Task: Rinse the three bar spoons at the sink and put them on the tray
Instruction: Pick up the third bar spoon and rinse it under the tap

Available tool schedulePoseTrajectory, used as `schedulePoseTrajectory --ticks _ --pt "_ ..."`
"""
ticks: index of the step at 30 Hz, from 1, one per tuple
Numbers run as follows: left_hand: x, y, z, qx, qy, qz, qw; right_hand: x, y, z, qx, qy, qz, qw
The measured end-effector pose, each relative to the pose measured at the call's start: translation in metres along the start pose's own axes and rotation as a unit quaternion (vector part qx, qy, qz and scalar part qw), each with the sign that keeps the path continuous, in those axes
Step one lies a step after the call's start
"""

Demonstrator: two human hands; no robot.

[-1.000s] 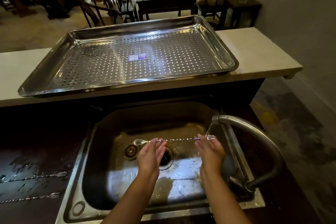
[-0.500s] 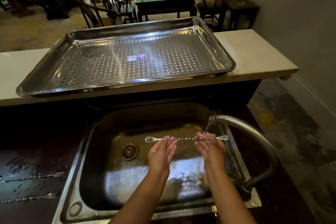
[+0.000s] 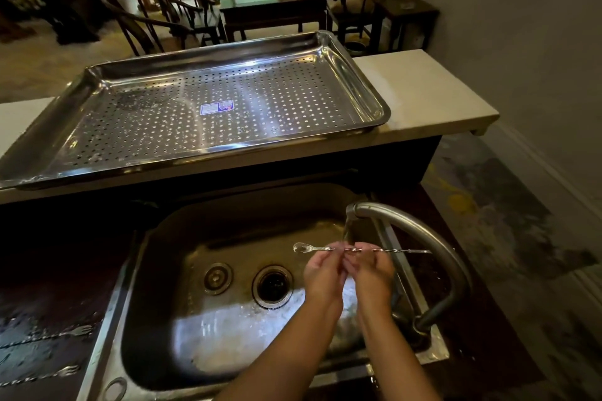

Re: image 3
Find curved steel faucet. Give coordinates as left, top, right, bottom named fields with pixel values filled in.
left=346, top=201, right=473, bottom=336

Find round sink drain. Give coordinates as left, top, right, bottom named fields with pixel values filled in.
left=251, top=265, right=295, bottom=310

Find person's left forearm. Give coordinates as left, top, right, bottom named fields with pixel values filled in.
left=214, top=297, right=346, bottom=401

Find person's left hand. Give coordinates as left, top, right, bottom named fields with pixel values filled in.
left=303, top=242, right=351, bottom=311

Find perforated steel tray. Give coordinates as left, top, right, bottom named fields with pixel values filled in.
left=0, top=30, right=392, bottom=191

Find person's right hand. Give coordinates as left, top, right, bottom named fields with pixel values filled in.
left=342, top=242, right=396, bottom=317

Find person's right forearm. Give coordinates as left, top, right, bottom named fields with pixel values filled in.
left=355, top=307, right=444, bottom=401

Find twisted steel bar spoon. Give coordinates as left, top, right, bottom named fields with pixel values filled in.
left=293, top=242, right=432, bottom=256

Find small dark side table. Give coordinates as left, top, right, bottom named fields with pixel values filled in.
left=371, top=0, right=441, bottom=55

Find round steel overflow plug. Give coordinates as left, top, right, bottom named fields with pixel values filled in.
left=203, top=263, right=234, bottom=296

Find stainless steel sink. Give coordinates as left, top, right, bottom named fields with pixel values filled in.
left=77, top=182, right=450, bottom=401

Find twisted steel bar fork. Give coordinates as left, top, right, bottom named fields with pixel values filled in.
left=0, top=324, right=96, bottom=351
left=0, top=364, right=82, bottom=388

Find blue tray sticker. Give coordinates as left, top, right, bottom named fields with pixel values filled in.
left=200, top=100, right=234, bottom=116

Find round steel sink hole cap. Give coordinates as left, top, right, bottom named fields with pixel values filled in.
left=103, top=377, right=129, bottom=401

